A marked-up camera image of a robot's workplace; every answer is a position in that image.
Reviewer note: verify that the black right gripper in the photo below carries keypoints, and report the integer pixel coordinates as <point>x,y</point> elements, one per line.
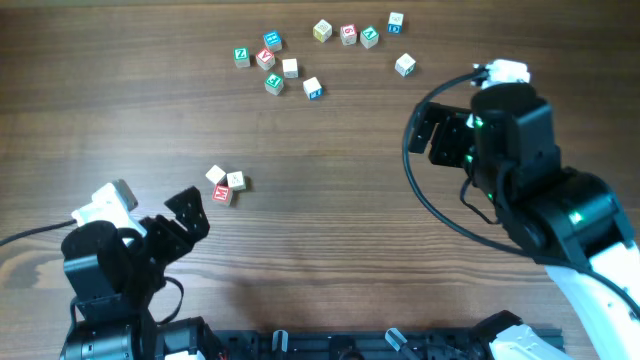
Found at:
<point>460,134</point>

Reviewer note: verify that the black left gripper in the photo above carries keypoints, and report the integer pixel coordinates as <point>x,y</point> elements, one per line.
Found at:
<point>163,235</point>

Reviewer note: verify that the red M letter block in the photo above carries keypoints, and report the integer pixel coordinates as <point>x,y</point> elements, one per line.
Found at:
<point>222,195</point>

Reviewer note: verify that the animal picture red block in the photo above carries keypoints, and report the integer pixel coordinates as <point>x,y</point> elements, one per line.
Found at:
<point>216,175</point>

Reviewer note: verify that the letter A wooden block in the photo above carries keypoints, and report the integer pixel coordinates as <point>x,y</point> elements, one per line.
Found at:
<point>236,181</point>

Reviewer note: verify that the white block blue side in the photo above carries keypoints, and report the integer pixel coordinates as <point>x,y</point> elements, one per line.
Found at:
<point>312,88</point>

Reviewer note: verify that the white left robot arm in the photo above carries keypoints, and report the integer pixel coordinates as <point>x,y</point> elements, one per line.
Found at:
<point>116,264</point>

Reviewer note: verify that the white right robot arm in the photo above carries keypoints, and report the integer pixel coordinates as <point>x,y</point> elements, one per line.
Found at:
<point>568,221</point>

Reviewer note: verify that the white block green side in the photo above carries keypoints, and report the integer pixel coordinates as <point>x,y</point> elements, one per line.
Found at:
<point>405,65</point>

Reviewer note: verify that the blue sided far block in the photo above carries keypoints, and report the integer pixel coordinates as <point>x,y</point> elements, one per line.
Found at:
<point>395,23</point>

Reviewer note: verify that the green N letter block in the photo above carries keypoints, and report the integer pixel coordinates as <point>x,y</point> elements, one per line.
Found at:
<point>369,37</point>

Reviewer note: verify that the red 6 number block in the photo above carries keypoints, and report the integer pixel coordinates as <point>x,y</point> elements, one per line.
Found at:
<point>348,34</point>

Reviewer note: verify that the yellow sided wooden block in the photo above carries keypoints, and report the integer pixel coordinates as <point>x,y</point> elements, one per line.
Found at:
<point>322,31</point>

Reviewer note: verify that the plain top wooden block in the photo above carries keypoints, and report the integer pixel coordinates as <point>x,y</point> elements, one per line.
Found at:
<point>290,68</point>

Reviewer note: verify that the green E letter block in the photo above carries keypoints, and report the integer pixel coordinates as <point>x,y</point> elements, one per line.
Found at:
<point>274,84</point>

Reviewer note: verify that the red V letter block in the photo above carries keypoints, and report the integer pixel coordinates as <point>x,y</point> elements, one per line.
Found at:
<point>265,59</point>

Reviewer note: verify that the blue top wooden block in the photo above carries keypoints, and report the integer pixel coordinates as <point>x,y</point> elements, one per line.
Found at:
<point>273,41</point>

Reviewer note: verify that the green Z letter block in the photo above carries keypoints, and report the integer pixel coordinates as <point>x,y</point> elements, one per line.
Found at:
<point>242,57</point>

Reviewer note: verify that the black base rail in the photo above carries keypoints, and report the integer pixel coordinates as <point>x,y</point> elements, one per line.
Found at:
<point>433,344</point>

